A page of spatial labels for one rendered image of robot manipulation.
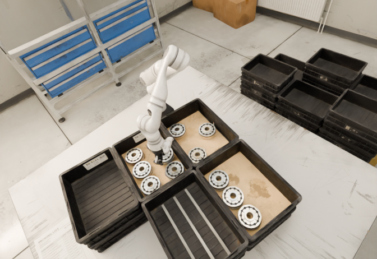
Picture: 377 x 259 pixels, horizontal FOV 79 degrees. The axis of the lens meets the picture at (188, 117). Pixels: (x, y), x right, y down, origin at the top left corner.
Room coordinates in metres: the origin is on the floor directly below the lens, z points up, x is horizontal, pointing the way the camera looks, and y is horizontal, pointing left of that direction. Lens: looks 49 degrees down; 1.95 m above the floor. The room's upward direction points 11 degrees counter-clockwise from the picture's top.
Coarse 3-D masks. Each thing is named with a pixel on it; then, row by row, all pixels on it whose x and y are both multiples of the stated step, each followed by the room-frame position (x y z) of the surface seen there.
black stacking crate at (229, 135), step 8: (192, 104) 1.01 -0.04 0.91; (200, 104) 1.00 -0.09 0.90; (176, 112) 0.96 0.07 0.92; (184, 112) 0.99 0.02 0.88; (192, 112) 1.01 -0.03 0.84; (200, 112) 1.01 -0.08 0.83; (208, 112) 0.93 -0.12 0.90; (168, 120) 0.94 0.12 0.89; (176, 120) 0.96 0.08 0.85; (208, 120) 0.93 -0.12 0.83; (216, 120) 0.86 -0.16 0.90; (216, 128) 0.85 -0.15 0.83; (224, 128) 0.79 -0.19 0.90; (224, 136) 0.79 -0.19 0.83; (232, 136) 0.73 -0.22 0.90
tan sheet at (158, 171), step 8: (144, 144) 0.84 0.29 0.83; (144, 152) 0.78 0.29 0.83; (152, 152) 0.77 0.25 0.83; (144, 160) 0.72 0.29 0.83; (152, 160) 0.71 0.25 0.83; (176, 160) 0.68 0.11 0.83; (128, 168) 0.69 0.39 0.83; (160, 168) 0.65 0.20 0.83; (160, 176) 0.61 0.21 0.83; (152, 184) 0.57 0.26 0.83
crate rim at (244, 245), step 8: (184, 176) 0.53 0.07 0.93; (160, 192) 0.47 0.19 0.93; (208, 192) 0.43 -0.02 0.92; (216, 200) 0.39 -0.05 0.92; (144, 208) 0.41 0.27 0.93; (224, 208) 0.34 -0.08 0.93; (152, 224) 0.34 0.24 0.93; (232, 224) 0.28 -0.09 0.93; (240, 232) 0.24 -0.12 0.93; (160, 240) 0.27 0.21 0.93; (248, 240) 0.21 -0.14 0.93; (240, 248) 0.18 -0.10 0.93; (168, 256) 0.20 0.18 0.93; (232, 256) 0.16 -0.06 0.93
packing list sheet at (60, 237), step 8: (64, 224) 0.50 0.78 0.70; (48, 232) 0.47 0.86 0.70; (56, 232) 0.47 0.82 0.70; (64, 232) 0.46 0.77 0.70; (72, 232) 0.45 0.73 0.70; (40, 240) 0.44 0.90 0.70; (48, 240) 0.43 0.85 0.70; (56, 240) 0.42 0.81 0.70; (64, 240) 0.41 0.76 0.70; (72, 240) 0.41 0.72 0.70; (40, 248) 0.40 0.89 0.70; (48, 248) 0.39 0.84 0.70; (56, 248) 0.38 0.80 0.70; (64, 248) 0.38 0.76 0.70; (72, 248) 0.37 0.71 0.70; (80, 248) 0.36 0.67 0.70; (88, 248) 0.35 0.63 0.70; (40, 256) 0.36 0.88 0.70; (48, 256) 0.35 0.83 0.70; (56, 256) 0.35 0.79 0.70; (64, 256) 0.34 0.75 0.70; (72, 256) 0.33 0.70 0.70; (80, 256) 0.32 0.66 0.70; (88, 256) 0.32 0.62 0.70
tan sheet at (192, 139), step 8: (184, 120) 0.97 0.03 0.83; (192, 120) 0.95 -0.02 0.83; (200, 120) 0.94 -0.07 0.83; (168, 128) 0.92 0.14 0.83; (192, 128) 0.89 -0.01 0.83; (192, 136) 0.83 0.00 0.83; (216, 136) 0.79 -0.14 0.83; (184, 144) 0.78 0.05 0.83; (192, 144) 0.77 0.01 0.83; (200, 144) 0.76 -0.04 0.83; (208, 144) 0.75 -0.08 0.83; (216, 144) 0.74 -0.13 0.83; (224, 144) 0.73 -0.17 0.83; (208, 152) 0.69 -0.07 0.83
